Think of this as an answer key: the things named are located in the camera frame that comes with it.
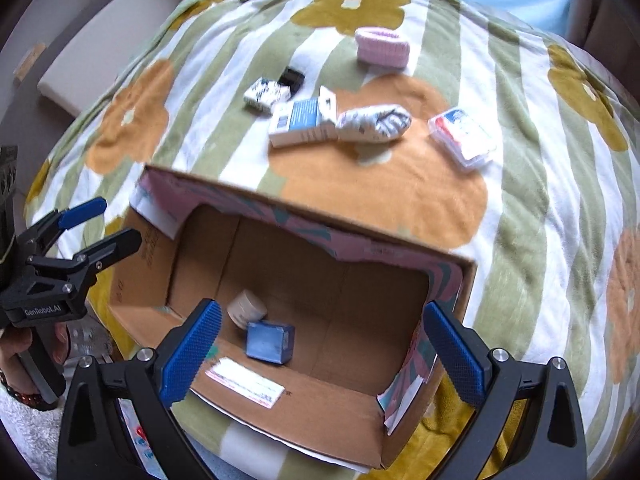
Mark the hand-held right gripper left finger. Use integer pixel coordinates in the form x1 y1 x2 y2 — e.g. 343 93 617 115
57 298 223 480

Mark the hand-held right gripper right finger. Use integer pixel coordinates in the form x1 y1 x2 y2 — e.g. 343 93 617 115
422 301 588 480

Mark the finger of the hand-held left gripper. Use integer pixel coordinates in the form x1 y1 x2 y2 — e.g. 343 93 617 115
30 227 143 291
19 197 108 256

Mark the cardboard box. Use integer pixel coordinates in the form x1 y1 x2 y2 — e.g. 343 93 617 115
107 163 479 471

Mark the person's left hand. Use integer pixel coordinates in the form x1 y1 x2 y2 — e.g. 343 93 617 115
0 321 71 391

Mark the white round jar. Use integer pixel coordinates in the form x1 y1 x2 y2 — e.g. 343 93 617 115
227 291 268 330

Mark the white flat packet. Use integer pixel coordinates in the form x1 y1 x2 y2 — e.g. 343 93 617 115
205 357 286 409

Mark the blue small box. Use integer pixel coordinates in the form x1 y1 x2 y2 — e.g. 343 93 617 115
246 320 296 365

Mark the white cushion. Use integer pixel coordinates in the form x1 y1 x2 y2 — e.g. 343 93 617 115
37 0 201 117

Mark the floral striped blanket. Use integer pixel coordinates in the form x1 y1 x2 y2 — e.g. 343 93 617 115
25 0 640 480

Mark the clear plastic case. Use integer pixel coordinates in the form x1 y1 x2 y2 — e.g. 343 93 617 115
428 107 498 174

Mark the black and white patterned packet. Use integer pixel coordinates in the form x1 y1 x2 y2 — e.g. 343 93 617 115
243 78 292 117

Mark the blue and white box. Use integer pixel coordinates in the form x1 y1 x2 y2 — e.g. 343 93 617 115
268 86 341 149

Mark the white patterned cloth bundle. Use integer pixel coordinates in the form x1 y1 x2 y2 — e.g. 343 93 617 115
336 103 413 145

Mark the small black box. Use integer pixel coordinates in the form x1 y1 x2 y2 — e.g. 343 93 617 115
277 67 306 95

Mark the pink knitted roll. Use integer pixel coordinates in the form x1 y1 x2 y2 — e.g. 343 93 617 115
354 28 411 70

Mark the beaded bracelet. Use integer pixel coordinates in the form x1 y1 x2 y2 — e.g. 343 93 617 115
0 367 46 408

